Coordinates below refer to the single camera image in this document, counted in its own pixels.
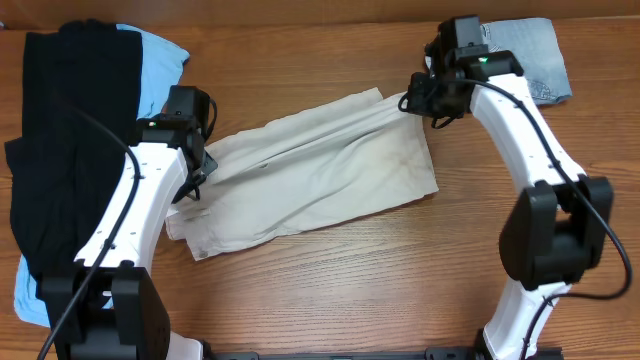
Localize beige khaki shorts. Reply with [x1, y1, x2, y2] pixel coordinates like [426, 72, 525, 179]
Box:
[165, 88, 439, 260]

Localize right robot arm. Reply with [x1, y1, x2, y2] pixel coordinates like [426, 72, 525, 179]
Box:
[398, 16, 613, 359]

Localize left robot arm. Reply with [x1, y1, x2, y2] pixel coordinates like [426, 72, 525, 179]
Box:
[37, 85, 218, 360]

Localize light blue t-shirt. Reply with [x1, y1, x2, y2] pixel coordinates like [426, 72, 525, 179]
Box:
[14, 24, 190, 328]

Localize folded light blue jeans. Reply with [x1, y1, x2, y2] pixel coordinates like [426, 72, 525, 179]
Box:
[424, 17, 573, 106]

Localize black garment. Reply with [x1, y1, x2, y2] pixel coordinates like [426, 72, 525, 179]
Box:
[4, 19, 146, 346]

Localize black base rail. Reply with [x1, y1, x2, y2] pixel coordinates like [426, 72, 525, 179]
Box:
[199, 345, 565, 360]

